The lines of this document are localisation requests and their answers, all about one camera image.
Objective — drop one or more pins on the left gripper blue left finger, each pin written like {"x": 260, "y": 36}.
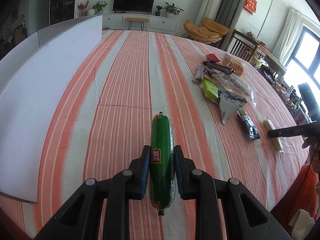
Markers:
{"x": 144, "y": 170}

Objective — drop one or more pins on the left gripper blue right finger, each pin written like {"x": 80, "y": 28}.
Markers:
{"x": 179, "y": 167}

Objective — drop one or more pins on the green sausage snack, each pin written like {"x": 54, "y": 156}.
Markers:
{"x": 162, "y": 172}

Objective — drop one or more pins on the long yellow black biscuit pack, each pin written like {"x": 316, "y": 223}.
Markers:
{"x": 249, "y": 125}

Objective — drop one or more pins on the white blue triangular packet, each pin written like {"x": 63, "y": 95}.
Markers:
{"x": 229, "y": 104}

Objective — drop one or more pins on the green snack packet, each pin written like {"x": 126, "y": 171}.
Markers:
{"x": 211, "y": 90}

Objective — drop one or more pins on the brown cracker clear bag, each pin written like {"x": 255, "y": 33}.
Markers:
{"x": 243, "y": 89}

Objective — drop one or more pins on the bread loaf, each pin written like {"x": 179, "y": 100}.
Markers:
{"x": 234, "y": 64}

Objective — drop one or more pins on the dark chocolate bar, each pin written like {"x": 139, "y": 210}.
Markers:
{"x": 215, "y": 66}

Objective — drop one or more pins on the red snack packet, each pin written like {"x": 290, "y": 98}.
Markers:
{"x": 212, "y": 58}

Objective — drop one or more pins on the grey maroon snack bar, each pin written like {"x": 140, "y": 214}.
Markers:
{"x": 200, "y": 74}

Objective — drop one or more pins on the person's right hand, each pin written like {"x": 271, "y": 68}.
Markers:
{"x": 312, "y": 143}

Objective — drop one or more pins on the striped orange white tablecloth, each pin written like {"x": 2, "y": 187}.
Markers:
{"x": 138, "y": 88}

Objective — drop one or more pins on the cluttered side table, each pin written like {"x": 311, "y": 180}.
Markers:
{"x": 273, "y": 71}

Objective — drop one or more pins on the white sheer curtain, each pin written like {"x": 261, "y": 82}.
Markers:
{"x": 288, "y": 35}

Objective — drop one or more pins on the dark wooden chair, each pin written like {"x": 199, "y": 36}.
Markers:
{"x": 242, "y": 46}

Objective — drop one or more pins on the orange lounge chair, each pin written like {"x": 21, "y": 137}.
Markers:
{"x": 209, "y": 32}

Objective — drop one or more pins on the white cardboard box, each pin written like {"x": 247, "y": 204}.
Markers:
{"x": 34, "y": 76}

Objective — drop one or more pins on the white tv cabinet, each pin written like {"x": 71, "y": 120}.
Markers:
{"x": 157, "y": 24}

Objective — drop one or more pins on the green potted plant right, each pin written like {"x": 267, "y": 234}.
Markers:
{"x": 172, "y": 10}

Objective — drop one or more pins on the small dark potted plant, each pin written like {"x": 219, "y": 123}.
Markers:
{"x": 158, "y": 10}

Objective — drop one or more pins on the grey curtain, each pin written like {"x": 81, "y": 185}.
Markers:
{"x": 226, "y": 12}

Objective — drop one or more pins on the covered standing air conditioner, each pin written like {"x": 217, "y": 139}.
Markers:
{"x": 209, "y": 9}

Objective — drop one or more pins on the white round vase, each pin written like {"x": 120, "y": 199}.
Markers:
{"x": 91, "y": 12}

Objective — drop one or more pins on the black television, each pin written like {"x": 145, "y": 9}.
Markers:
{"x": 133, "y": 5}

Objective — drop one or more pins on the green plant in vase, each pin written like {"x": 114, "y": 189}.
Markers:
{"x": 99, "y": 6}

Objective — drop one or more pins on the red flower bouquet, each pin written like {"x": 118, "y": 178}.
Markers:
{"x": 82, "y": 7}

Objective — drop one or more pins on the black display cabinet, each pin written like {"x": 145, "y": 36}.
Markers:
{"x": 61, "y": 10}

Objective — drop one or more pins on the red wall hanging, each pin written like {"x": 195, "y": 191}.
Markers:
{"x": 250, "y": 6}

